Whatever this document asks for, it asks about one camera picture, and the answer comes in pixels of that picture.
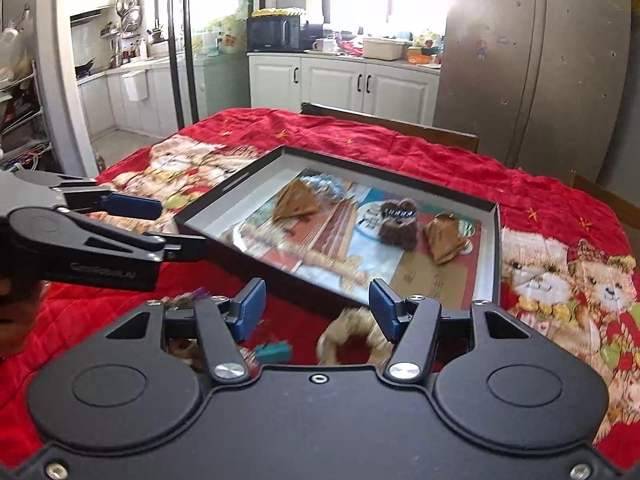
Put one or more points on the black microwave oven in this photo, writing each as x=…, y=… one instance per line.
x=281, y=33

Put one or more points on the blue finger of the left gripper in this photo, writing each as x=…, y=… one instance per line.
x=129, y=206
x=184, y=247

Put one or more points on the light blue crochet scrunchie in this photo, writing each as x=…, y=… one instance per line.
x=326, y=188

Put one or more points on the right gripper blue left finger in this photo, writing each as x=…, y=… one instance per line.
x=245, y=310

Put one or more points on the person's left hand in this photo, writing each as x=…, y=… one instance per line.
x=20, y=305

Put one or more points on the white kitchen cabinets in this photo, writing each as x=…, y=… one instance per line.
x=391, y=90

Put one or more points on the beige plastic basket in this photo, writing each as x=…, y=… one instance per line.
x=383, y=49

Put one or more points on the black shallow cardboard box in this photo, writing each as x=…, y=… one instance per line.
x=328, y=259

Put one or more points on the tan triangular snack packet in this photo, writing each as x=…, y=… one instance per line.
x=296, y=199

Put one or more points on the silver refrigerator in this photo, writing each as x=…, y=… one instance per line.
x=539, y=82

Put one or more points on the cream crochet scrunchie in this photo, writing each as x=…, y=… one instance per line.
x=354, y=323

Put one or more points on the wooden headboard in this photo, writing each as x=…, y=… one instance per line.
x=466, y=141

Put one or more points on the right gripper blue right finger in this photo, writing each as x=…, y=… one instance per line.
x=388, y=309

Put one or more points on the red quilted bedspread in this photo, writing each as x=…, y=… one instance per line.
x=544, y=222

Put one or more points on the brown fuzzy hair clip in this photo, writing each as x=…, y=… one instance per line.
x=399, y=223

